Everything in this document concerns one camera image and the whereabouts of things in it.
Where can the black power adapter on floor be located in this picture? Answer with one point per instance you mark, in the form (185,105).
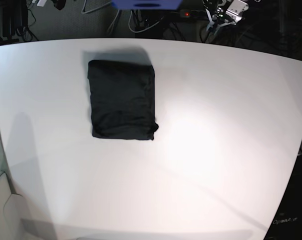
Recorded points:
(10,19)

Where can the dark navy long-sleeve shirt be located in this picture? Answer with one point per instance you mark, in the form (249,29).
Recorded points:
(122,99)

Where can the black power strip red switch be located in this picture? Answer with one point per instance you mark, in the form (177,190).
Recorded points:
(193,14)

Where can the blue box at top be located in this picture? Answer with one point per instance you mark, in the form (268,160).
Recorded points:
(147,4)

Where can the black OpenArm base box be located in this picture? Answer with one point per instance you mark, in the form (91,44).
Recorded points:
(287,223)

